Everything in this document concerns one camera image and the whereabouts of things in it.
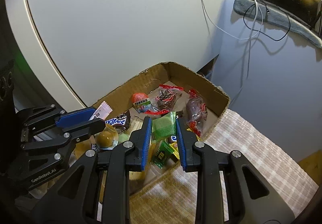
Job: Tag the brown jelly cup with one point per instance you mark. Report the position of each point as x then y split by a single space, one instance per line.
105 138

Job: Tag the brown cardboard box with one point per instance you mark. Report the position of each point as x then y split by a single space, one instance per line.
201 85

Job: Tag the dark green yellow packet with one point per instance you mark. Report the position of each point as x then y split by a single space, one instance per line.
163 155

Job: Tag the beige checked blanket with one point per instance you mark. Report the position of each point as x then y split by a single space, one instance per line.
239 143

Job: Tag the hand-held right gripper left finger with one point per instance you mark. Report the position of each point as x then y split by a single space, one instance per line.
146 143

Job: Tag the pink white snack packet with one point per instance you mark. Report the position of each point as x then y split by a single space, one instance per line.
102 111

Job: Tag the small brown blue candy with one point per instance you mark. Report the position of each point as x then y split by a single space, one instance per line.
173 138

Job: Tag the red clear dried fruit packet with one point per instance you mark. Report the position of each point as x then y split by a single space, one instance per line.
196 111
166 99

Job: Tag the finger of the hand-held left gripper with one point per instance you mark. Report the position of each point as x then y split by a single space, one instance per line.
75 116
85 129

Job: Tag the grey windowsill cloth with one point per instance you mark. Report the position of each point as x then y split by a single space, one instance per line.
276 16

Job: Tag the brown blue chocolate bar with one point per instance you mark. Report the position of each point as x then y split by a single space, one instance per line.
117 121

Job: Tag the small dark striped packet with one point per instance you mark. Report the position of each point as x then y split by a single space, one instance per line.
94 147

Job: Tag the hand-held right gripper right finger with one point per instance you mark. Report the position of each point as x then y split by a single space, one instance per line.
180 146

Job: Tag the white wardrobe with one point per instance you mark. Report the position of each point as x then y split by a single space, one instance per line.
113 25

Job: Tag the light green translucent packet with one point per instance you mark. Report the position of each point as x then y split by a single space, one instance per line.
163 126

